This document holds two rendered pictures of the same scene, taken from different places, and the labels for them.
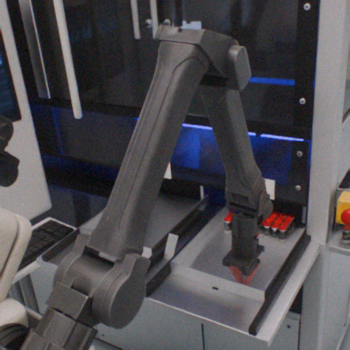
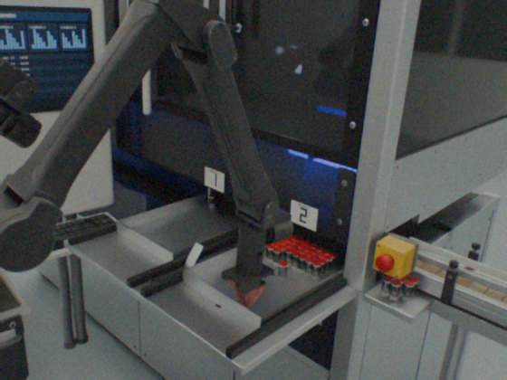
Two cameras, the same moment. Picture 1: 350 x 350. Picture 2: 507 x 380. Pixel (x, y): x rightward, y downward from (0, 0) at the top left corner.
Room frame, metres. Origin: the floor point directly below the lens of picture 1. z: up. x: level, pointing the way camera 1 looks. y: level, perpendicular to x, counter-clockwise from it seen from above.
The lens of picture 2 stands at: (-0.02, -0.29, 1.54)
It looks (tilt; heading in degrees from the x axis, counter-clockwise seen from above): 21 degrees down; 9
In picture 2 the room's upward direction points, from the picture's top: 3 degrees clockwise
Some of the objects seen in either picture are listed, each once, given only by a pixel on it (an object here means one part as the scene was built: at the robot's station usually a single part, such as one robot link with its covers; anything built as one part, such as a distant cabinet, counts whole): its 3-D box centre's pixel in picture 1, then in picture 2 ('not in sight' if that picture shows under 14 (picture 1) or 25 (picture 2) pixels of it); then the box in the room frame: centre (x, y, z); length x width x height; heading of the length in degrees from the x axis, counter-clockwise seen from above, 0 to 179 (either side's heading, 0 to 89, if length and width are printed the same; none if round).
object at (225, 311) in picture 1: (183, 246); (211, 261); (1.11, 0.00, 0.87); 0.70 x 0.48 x 0.02; 57
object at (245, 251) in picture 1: (243, 246); (249, 262); (0.89, -0.14, 1.01); 0.10 x 0.07 x 0.07; 147
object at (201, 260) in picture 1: (243, 245); (269, 272); (1.05, -0.17, 0.90); 0.34 x 0.26 x 0.04; 146
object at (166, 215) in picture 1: (147, 214); (191, 224); (1.27, 0.10, 0.90); 0.34 x 0.26 x 0.04; 147
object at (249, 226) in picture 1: (245, 221); (253, 235); (0.90, -0.15, 1.07); 0.07 x 0.06 x 0.07; 145
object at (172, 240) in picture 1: (160, 256); (177, 262); (1.02, 0.06, 0.91); 0.14 x 0.03 x 0.06; 146
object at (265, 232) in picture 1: (256, 227); (291, 259); (1.13, -0.21, 0.91); 0.18 x 0.02 x 0.05; 56
